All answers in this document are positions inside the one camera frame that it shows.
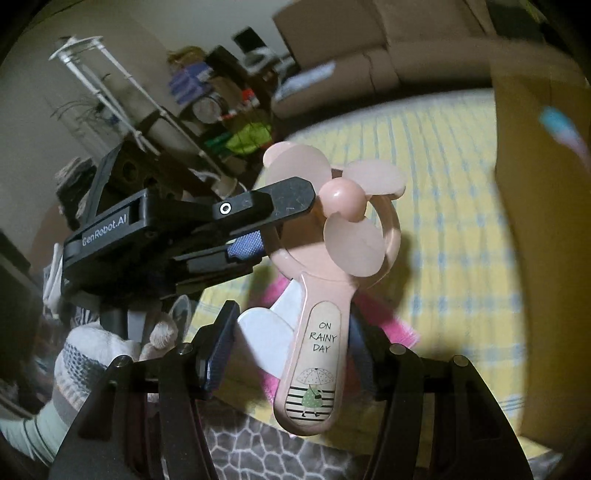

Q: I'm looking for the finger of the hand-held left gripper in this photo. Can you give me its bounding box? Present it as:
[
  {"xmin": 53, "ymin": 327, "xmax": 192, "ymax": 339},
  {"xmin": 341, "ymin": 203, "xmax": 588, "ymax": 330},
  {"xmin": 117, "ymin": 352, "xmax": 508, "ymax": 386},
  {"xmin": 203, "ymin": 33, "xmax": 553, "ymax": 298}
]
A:
[
  {"xmin": 174, "ymin": 232, "xmax": 274, "ymax": 281},
  {"xmin": 151, "ymin": 177, "xmax": 318, "ymax": 225}
]

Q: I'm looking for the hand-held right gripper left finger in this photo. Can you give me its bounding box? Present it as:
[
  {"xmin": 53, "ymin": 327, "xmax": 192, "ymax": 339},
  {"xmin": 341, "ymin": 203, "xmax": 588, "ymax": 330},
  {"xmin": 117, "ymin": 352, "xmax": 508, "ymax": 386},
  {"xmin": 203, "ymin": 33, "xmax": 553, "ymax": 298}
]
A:
[{"xmin": 46, "ymin": 300, "xmax": 242, "ymax": 480}]

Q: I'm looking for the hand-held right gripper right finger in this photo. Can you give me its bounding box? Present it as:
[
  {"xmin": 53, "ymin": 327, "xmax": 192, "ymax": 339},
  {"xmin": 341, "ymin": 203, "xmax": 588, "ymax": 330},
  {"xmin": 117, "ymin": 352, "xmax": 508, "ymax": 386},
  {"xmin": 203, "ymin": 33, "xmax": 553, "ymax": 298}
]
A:
[{"xmin": 350, "ymin": 318, "xmax": 541, "ymax": 480}]

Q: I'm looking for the pink handheld fan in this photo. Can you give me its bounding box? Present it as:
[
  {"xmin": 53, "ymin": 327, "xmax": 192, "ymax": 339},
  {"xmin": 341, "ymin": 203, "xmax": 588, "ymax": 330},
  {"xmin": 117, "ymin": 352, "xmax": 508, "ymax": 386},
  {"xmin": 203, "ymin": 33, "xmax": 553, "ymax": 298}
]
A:
[{"xmin": 263, "ymin": 142, "xmax": 407, "ymax": 437}]

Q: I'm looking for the brown cardboard box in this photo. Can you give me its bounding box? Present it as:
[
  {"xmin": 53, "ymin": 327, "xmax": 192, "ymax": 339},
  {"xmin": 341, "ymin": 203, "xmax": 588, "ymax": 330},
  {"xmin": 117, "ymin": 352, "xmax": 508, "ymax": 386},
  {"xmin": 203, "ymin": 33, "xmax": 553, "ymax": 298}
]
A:
[{"xmin": 489, "ymin": 39, "xmax": 591, "ymax": 453}]

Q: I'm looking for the person's left hand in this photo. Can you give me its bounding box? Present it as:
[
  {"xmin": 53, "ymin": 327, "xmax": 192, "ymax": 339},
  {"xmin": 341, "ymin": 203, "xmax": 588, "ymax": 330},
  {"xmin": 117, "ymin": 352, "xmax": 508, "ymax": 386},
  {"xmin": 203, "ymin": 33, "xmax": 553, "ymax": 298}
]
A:
[{"xmin": 52, "ymin": 318, "xmax": 181, "ymax": 417}]

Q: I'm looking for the bright green cloth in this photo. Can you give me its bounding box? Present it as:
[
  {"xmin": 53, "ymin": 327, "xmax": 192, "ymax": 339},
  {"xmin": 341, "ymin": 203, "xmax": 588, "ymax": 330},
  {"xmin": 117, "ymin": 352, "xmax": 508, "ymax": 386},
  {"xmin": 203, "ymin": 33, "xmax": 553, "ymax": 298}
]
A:
[{"xmin": 205, "ymin": 122, "xmax": 273, "ymax": 158}]

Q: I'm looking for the white paper sheet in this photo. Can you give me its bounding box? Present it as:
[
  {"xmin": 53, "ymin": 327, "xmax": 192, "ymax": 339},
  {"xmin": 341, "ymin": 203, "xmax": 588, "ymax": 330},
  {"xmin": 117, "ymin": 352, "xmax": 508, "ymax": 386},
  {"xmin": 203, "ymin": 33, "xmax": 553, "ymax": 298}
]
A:
[{"xmin": 277, "ymin": 65, "xmax": 335, "ymax": 100}]

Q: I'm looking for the yellow checkered cloth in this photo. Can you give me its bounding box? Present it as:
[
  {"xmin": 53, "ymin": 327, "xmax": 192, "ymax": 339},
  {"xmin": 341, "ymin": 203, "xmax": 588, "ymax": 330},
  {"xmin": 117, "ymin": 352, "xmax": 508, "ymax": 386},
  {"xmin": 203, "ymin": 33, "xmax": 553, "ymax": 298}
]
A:
[{"xmin": 189, "ymin": 88, "xmax": 513, "ymax": 416}]

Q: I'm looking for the white small appliance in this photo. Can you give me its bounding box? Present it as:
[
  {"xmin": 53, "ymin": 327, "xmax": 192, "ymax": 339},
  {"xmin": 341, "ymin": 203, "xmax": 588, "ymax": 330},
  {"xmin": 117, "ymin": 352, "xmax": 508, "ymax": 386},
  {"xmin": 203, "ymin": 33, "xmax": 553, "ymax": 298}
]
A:
[{"xmin": 242, "ymin": 46, "xmax": 282, "ymax": 70}]

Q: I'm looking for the stack of blue boxes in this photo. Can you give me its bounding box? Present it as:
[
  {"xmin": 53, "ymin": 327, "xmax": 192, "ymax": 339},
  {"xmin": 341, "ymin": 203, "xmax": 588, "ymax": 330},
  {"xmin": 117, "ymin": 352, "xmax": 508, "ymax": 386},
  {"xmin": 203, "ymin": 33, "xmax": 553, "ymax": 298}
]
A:
[{"xmin": 168, "ymin": 62, "xmax": 213, "ymax": 104}]

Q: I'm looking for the black box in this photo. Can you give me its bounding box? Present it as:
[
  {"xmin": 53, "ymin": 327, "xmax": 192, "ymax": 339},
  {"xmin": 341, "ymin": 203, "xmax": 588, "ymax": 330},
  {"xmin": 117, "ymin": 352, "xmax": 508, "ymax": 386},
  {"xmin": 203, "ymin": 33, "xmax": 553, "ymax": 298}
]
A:
[{"xmin": 233, "ymin": 28, "xmax": 262, "ymax": 51}]

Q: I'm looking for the tan bag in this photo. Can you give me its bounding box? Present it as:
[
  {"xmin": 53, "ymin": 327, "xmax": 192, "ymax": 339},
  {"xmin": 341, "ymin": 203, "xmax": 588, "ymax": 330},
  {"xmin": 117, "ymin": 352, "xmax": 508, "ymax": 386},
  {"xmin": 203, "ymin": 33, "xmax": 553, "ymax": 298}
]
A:
[{"xmin": 166, "ymin": 45, "xmax": 208, "ymax": 68}]

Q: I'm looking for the brown sofa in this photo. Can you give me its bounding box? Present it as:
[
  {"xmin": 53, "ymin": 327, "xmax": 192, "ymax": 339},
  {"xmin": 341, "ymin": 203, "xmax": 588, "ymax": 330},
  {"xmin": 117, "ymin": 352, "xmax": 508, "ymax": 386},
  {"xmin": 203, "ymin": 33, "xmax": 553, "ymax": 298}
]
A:
[{"xmin": 270, "ymin": 0, "xmax": 568, "ymax": 118}]

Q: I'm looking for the white coat rack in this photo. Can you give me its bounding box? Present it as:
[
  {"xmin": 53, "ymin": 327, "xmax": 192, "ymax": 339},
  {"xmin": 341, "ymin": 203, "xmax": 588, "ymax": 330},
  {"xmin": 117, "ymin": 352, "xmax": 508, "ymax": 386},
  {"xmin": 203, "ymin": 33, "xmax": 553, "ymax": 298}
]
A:
[{"xmin": 48, "ymin": 36, "xmax": 222, "ymax": 185}]

